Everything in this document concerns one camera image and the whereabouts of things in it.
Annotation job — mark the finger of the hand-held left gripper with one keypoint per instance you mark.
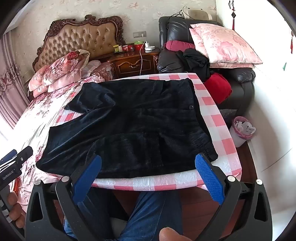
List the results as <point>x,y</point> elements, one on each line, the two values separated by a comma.
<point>24,154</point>
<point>8,157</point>

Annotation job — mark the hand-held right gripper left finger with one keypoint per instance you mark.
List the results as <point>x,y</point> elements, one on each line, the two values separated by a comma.
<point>89,172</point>

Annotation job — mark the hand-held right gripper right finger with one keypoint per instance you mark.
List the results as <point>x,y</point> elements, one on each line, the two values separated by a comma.
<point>209,178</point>

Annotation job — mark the black pants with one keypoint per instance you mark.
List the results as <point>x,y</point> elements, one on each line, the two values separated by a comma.
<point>129,129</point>

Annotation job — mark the person's left hand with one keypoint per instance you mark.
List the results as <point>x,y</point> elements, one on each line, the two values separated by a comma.
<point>16,208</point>

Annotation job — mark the person's right hand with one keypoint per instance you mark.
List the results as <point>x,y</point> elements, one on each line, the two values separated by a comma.
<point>170,234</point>

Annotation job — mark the pink floral bed sheet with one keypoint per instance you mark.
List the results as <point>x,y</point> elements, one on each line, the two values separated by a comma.
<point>34,120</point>

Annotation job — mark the pink checkered tablecloth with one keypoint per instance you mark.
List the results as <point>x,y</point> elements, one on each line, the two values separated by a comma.
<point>216,139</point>

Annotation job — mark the pink waste bin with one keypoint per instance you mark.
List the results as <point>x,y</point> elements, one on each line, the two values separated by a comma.
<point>240,136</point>

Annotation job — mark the pink patterned curtain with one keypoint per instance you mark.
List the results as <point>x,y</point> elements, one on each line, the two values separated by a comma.
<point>10,88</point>

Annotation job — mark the person's blue jeans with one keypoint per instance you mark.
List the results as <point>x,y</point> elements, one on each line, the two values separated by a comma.
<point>148,215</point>

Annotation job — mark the pink floral bed pillows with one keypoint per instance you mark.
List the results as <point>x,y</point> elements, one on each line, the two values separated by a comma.
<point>60,69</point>

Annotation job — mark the red cloth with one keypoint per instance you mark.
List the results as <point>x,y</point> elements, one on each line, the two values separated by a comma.
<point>218,87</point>

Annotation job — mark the black leather armchair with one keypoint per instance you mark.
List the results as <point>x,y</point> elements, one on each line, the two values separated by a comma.
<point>240,81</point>

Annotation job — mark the pink striped bed pillow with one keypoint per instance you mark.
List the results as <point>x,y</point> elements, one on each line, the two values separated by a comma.
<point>97,68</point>

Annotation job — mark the carved wooden nightstand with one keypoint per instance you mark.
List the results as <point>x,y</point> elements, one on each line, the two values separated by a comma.
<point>131,63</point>

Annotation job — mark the black clothes heap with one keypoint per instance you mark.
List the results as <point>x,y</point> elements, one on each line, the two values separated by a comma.
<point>195,61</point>

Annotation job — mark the green box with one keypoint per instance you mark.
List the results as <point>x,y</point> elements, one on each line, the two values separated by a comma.
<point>117,49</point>

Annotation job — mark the tufted carved wooden headboard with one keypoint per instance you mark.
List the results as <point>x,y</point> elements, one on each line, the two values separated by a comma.
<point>81,39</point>

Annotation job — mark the red box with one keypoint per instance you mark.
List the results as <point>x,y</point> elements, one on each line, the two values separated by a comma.
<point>138,48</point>

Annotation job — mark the large pink floral pillow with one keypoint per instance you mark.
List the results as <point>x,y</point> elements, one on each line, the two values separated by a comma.
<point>227,45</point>

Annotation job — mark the maroon cushion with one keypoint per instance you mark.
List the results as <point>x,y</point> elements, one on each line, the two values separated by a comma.
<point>178,45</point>

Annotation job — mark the white round device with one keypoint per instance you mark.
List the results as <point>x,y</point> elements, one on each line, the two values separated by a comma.
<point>149,49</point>

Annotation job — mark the beige appliance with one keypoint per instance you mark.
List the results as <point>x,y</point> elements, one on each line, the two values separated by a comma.
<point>198,14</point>

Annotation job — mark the grey wall socket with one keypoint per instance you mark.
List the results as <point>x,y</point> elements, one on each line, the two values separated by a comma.
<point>139,34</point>

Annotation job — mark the red knot wall ornament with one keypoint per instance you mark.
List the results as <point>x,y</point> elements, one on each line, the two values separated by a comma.
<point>233,16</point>

